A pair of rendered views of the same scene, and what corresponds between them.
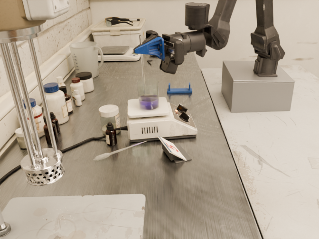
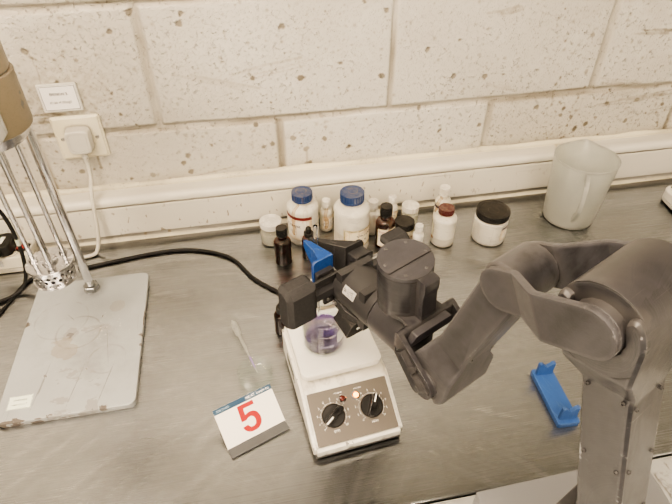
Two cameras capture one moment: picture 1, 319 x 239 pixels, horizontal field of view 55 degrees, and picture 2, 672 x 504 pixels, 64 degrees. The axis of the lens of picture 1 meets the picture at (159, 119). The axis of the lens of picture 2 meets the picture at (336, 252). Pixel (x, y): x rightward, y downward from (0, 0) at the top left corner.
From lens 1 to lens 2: 91 cm
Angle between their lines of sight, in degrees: 64
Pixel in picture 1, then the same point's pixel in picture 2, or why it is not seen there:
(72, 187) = (168, 319)
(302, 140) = not seen: outside the picture
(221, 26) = (430, 357)
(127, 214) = (94, 391)
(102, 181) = (178, 347)
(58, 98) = (342, 217)
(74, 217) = (100, 339)
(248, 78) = not seen: outside the picture
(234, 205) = not seen: outside the picture
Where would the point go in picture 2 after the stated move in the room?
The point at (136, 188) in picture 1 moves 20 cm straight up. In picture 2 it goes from (157, 390) to (125, 299)
